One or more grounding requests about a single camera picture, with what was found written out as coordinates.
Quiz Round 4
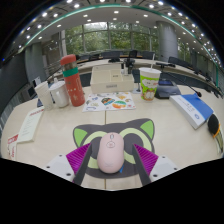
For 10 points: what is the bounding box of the pink computer mouse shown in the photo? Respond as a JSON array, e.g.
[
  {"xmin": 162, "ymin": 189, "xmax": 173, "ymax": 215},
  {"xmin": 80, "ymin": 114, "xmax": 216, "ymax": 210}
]
[{"xmin": 96, "ymin": 132, "xmax": 125, "ymax": 174}]

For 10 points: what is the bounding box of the black conference desk unit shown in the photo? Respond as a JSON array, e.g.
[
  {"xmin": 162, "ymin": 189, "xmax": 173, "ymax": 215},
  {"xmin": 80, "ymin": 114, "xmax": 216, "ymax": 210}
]
[{"xmin": 154, "ymin": 78, "xmax": 182, "ymax": 100}]

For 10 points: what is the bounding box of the red bottle with green band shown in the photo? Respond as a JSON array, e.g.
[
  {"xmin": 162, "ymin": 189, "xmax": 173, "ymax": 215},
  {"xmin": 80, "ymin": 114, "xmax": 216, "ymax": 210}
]
[{"xmin": 59, "ymin": 54, "xmax": 86, "ymax": 108}]

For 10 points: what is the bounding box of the beige cardboard box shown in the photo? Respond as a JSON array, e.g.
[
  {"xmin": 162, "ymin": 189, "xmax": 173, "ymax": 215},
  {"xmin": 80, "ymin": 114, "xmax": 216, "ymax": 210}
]
[{"xmin": 89, "ymin": 64, "xmax": 135, "ymax": 95}]

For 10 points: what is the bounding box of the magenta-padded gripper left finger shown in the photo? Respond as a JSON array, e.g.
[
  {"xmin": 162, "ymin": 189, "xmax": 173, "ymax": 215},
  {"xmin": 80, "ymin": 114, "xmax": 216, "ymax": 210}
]
[{"xmin": 44, "ymin": 143, "xmax": 94, "ymax": 187}]

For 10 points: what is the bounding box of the white ribbed paper cup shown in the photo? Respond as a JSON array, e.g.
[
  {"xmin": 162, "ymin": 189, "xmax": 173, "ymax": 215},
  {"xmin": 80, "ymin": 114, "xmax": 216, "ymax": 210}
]
[{"xmin": 34, "ymin": 81, "xmax": 55, "ymax": 111}]

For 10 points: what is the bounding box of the green printed cup with straw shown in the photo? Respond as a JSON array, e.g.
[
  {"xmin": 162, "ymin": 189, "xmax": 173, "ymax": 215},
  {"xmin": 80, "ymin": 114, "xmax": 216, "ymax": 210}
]
[{"xmin": 138, "ymin": 52, "xmax": 162, "ymax": 102}]

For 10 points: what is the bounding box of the cat-face mouse pad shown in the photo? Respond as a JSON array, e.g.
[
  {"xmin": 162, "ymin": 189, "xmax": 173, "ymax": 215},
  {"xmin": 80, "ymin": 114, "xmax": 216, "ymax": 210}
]
[{"xmin": 72, "ymin": 117, "xmax": 156, "ymax": 179}]

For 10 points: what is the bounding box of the white floor appliance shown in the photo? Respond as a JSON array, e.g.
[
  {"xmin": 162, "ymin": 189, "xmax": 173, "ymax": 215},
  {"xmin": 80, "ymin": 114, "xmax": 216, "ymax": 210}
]
[{"xmin": 26, "ymin": 85, "xmax": 38, "ymax": 100}]

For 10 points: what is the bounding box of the group of dark office chairs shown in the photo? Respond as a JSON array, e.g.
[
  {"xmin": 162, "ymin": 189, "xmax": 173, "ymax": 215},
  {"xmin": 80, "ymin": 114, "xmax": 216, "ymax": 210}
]
[{"xmin": 74, "ymin": 49, "xmax": 214, "ymax": 84}]

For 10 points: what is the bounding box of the long curved conference table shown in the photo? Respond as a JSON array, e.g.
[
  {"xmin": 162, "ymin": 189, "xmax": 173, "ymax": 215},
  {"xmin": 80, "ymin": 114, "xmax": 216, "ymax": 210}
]
[{"xmin": 46, "ymin": 58, "xmax": 224, "ymax": 98}]

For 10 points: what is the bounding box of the colourful sticker sheet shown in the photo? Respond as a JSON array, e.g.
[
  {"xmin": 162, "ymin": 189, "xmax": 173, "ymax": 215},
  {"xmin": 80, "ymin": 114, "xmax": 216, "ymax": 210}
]
[{"xmin": 81, "ymin": 91, "xmax": 137, "ymax": 113}]

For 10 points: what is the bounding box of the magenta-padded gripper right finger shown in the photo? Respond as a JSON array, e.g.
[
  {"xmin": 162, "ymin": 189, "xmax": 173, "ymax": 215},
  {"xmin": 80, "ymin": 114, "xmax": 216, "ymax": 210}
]
[{"xmin": 131, "ymin": 143, "xmax": 180, "ymax": 187}]

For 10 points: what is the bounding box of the group of ceiling lights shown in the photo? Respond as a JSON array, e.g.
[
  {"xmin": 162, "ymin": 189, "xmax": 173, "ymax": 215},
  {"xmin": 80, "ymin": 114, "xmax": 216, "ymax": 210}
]
[{"xmin": 13, "ymin": 0, "xmax": 222, "ymax": 64}]

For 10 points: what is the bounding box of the black handheld microphone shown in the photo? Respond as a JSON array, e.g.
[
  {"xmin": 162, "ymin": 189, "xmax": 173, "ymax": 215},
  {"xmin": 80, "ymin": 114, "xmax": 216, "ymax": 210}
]
[{"xmin": 207, "ymin": 113, "xmax": 224, "ymax": 154}]

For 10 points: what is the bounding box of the blue and white book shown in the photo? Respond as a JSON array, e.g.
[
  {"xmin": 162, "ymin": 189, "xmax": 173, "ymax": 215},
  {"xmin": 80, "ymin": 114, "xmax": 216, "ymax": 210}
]
[{"xmin": 169, "ymin": 93, "xmax": 214, "ymax": 130}]

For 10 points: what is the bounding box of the red and white booklet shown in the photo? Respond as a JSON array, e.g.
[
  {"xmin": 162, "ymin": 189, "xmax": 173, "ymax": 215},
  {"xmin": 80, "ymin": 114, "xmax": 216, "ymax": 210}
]
[{"xmin": 6, "ymin": 133, "xmax": 20, "ymax": 160}]

